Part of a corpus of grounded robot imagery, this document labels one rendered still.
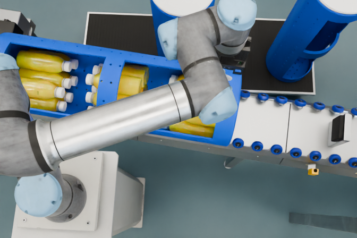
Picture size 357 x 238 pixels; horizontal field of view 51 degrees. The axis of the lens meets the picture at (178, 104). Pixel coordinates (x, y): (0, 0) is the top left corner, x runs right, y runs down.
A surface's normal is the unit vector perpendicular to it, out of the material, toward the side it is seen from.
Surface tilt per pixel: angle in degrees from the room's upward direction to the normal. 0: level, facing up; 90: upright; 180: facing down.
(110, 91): 20
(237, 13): 1
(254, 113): 0
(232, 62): 1
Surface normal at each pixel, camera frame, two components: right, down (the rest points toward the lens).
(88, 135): 0.18, 0.14
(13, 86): 0.85, -0.42
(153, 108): 0.11, -0.08
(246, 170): 0.00, -0.25
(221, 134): -0.14, 0.66
